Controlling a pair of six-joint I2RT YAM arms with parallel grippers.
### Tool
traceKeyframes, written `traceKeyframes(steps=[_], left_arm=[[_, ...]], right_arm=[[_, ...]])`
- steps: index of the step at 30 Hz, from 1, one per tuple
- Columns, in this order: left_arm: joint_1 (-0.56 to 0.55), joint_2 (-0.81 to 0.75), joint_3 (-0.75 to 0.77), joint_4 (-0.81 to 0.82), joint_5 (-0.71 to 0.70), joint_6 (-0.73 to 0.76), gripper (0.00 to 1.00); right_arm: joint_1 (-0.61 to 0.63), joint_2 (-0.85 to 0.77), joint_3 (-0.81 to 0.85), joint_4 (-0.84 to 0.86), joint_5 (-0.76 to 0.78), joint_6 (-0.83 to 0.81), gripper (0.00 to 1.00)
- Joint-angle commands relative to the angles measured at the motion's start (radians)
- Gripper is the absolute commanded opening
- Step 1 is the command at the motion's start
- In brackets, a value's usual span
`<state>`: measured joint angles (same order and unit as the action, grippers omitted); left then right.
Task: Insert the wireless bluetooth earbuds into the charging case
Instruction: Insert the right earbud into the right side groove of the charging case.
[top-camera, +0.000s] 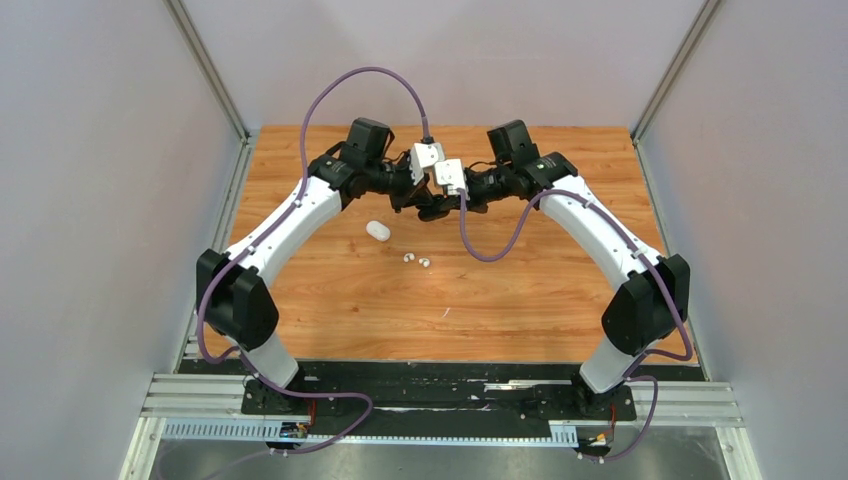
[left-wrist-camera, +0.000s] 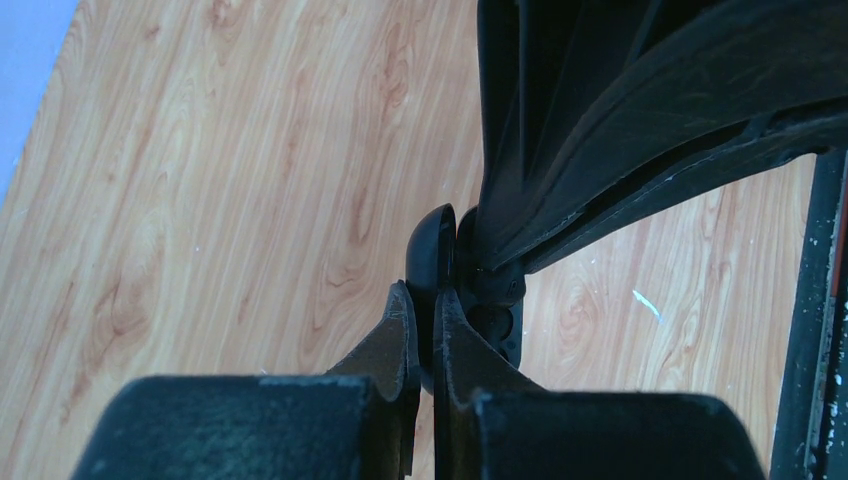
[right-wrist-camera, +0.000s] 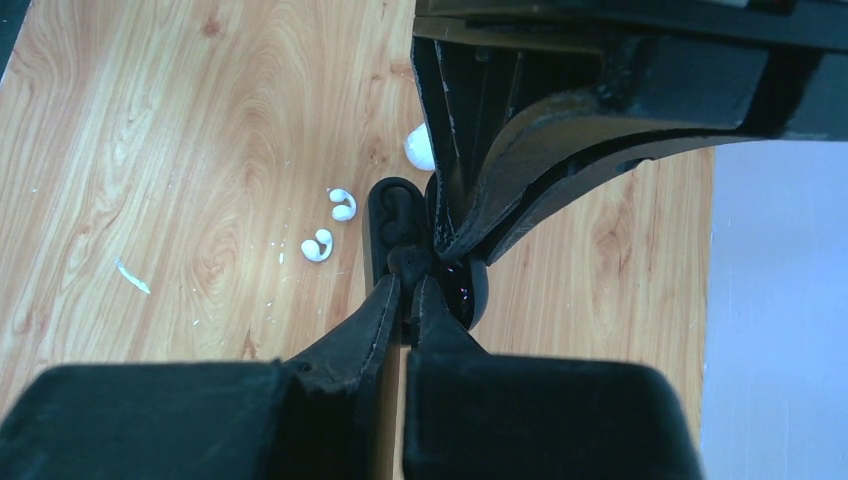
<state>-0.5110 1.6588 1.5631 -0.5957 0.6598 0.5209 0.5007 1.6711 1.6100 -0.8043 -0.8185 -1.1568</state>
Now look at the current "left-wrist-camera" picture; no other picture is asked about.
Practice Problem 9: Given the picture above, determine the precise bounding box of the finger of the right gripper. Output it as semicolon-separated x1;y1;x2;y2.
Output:
474;1;847;270
523;99;847;273

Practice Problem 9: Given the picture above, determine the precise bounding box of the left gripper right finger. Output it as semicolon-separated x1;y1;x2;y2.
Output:
433;289;764;479

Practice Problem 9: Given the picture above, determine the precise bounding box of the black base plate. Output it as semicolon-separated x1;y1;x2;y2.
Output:
769;150;847;479

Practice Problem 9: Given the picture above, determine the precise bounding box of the black charging case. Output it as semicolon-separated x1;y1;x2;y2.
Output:
405;203;526;393

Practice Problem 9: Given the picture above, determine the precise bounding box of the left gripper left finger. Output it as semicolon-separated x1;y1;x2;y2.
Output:
73;282;421;479

